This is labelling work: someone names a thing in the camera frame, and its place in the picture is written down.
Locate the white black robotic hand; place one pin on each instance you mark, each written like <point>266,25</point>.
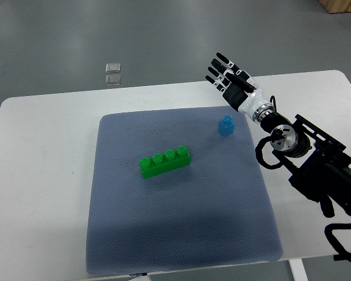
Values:
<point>239,89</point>

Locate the blue single-stud block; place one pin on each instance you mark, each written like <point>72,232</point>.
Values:
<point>226,125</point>

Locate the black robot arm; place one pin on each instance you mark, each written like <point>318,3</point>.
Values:
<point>318,165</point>

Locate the green four-stud block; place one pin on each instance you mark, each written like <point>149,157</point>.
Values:
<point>164,162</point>

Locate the blue-grey fabric mat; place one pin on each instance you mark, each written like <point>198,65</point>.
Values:
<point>215,211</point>

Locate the wooden box corner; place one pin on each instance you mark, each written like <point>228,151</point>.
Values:
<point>336,6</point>

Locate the upper metal floor plate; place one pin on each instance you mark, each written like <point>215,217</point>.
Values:
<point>113,67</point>

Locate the white table leg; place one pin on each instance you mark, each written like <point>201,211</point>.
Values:
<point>298,270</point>

